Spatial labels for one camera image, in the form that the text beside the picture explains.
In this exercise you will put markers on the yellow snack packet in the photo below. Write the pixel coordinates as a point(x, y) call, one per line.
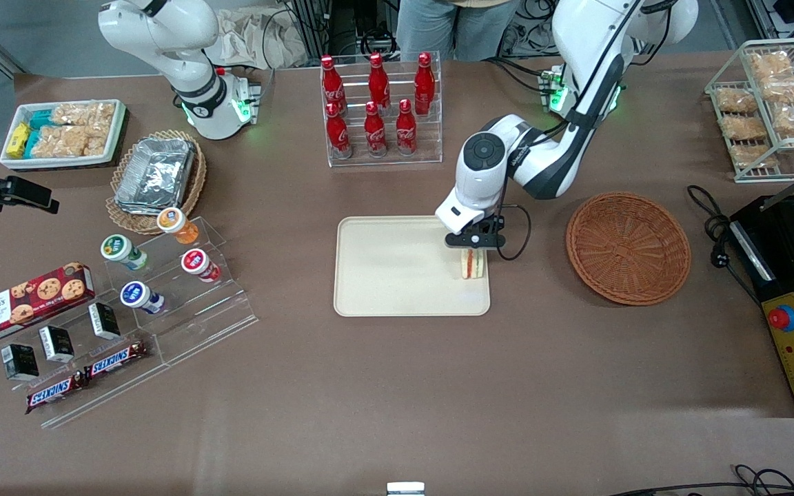
point(18, 141)

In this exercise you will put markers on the white rectangular snack tray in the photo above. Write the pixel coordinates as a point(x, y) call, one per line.
point(118, 131)

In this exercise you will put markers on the red Walkers cookie box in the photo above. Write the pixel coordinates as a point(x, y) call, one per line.
point(25, 306)

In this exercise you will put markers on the clear acrylic bottle rack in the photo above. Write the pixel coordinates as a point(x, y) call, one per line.
point(431, 148)

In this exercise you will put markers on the clear acrylic stepped snack stand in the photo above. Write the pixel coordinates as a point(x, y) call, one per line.
point(128, 386)

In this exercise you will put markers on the clear acrylic stepped cup stand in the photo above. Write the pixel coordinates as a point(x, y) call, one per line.
point(225, 310)

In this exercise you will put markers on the beige cloth bag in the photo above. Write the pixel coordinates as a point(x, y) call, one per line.
point(252, 41)

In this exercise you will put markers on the red lid yogurt cup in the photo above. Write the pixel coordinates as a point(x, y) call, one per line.
point(195, 262)

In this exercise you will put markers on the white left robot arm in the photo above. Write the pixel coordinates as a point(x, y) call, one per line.
point(548, 165)

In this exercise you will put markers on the triangular sandwich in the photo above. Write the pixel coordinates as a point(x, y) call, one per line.
point(473, 267)

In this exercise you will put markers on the red cola bottle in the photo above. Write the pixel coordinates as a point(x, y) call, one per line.
point(374, 134)
point(406, 131)
point(424, 86)
point(378, 86)
point(331, 86)
point(337, 134)

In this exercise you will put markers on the clear rice cracker packet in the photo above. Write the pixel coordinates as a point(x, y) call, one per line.
point(59, 141)
point(83, 114)
point(98, 140)

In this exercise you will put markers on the green lid yogurt cup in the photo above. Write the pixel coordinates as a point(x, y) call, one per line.
point(118, 248)

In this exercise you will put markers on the small white object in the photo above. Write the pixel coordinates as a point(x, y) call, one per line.
point(405, 489)

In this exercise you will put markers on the teal snack packet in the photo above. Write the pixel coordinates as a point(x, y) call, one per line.
point(32, 145)
point(42, 118)

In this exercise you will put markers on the beige plastic tray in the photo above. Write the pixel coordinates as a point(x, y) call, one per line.
point(397, 269)

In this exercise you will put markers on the blue lid yogurt cup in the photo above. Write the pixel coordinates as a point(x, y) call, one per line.
point(135, 295)

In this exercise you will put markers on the black machine with yellow panel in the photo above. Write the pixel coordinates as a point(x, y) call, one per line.
point(776, 255)

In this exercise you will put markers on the aluminium frame posts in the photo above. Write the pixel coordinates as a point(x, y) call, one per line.
point(311, 27)

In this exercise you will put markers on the small black box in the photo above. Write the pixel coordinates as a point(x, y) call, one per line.
point(20, 363)
point(56, 344)
point(105, 321)

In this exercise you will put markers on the light woven basket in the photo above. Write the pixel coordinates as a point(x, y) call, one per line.
point(194, 186)

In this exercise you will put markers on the Snickers chocolate bar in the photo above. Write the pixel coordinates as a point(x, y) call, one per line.
point(116, 361)
point(56, 393)

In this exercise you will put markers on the person in blue jeans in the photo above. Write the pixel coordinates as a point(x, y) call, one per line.
point(438, 27)

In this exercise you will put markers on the orange lid yogurt cup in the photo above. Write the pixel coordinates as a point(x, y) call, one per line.
point(173, 222)

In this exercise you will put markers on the brown wicker basket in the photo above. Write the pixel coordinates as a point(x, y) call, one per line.
point(628, 248)

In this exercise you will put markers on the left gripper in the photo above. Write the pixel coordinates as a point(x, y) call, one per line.
point(485, 227)

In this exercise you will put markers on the stack of foil containers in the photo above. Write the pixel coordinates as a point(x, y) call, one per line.
point(156, 172)

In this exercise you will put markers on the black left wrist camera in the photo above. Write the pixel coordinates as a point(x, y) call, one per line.
point(476, 238)

